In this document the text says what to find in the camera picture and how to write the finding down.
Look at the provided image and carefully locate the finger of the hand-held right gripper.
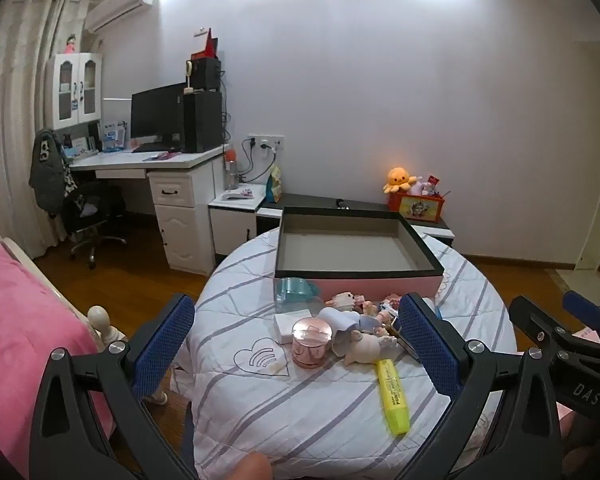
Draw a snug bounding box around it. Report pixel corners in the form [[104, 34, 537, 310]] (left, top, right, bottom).
[[562, 290, 600, 348], [509, 295, 573, 361]]

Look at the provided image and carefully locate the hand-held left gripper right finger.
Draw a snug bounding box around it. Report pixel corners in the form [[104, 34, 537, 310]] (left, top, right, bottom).
[[399, 292, 563, 480]]

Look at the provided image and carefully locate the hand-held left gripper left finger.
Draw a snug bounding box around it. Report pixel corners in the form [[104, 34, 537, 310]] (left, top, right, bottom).
[[29, 293, 196, 480]]

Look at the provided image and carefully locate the dark blue gold-trimmed box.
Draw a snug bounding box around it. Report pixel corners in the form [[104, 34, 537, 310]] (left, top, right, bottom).
[[387, 322, 421, 363]]

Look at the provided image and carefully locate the jointed doll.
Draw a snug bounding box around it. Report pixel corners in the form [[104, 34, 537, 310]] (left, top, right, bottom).
[[317, 307, 400, 367]]

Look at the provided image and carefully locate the yellow highlighter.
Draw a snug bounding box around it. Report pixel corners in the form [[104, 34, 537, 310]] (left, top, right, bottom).
[[375, 357, 412, 436]]

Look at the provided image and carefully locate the pink round jar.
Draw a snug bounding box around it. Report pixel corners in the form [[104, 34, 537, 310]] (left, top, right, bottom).
[[291, 317, 335, 371]]

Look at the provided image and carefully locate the pink storage box black rim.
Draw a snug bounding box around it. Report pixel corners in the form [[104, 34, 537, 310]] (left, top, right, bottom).
[[272, 206, 446, 297]]

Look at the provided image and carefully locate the small white box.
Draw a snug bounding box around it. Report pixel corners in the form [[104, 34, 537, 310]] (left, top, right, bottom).
[[273, 308, 313, 345]]

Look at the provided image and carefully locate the small pink plush figure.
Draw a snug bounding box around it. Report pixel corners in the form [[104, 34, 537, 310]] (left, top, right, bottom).
[[325, 291, 376, 311]]

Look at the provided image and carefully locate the red printed toy box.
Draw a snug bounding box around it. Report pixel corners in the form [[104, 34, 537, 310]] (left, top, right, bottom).
[[387, 191, 446, 225]]

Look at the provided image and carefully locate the white low cabinet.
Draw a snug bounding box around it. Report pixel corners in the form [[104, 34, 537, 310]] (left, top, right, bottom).
[[208, 185, 267, 278]]

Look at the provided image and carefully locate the white desk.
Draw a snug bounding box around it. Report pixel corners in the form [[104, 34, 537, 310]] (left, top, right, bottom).
[[67, 142, 231, 276]]

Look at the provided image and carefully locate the teal tape dispenser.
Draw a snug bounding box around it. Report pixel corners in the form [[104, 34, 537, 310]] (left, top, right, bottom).
[[274, 276, 322, 317]]

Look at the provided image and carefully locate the round table striped cloth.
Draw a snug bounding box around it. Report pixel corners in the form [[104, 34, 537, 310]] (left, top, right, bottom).
[[172, 227, 518, 480]]

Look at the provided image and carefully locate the person's knee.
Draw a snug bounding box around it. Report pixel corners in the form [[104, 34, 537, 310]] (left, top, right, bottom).
[[230, 452, 273, 480]]

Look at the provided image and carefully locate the pink blanket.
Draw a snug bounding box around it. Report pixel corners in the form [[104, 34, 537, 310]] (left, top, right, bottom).
[[0, 230, 116, 480]]

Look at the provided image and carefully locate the black office chair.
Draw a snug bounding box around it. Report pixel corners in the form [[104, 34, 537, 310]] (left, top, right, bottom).
[[60, 180, 128, 270]]

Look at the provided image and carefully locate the orange octopus plush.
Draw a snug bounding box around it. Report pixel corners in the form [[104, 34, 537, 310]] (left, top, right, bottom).
[[383, 166, 417, 195]]

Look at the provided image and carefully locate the bottle with orange cap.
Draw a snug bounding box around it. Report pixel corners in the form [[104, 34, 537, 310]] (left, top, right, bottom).
[[223, 149, 239, 191]]

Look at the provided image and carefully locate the blue yellow snack bag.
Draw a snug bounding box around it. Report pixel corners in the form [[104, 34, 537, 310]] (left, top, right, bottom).
[[265, 165, 284, 204]]

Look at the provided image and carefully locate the grey jacket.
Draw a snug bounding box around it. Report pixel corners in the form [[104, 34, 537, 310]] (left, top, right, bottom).
[[28, 128, 73, 218]]

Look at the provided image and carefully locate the blue display box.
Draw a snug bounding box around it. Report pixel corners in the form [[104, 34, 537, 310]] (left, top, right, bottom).
[[101, 120, 130, 152]]

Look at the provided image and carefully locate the black computer tower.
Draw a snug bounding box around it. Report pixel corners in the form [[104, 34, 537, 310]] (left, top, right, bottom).
[[182, 91, 224, 154]]

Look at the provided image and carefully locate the black computer monitor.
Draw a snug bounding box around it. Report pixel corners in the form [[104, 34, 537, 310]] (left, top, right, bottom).
[[130, 82, 187, 148]]

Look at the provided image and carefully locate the black speaker box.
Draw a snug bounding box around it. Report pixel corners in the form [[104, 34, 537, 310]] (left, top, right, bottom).
[[190, 57, 222, 93]]

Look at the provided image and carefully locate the white glass-door cabinet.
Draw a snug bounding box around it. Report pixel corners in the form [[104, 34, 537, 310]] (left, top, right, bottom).
[[45, 51, 104, 131]]

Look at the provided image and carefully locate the red folded card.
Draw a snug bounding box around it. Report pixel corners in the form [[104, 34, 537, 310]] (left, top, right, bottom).
[[191, 27, 218, 61]]

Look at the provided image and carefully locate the white air conditioner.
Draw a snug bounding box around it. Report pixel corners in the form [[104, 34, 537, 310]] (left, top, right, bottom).
[[84, 0, 160, 33]]

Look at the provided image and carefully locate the white bed frame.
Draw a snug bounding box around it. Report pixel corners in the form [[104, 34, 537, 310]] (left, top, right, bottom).
[[0, 232, 171, 406]]

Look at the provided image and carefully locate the black power cable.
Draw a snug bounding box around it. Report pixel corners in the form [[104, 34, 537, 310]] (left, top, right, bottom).
[[237, 142, 277, 184]]

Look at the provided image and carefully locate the white wall outlet strip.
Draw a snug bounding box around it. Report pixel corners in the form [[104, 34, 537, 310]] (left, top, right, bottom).
[[246, 134, 286, 153]]

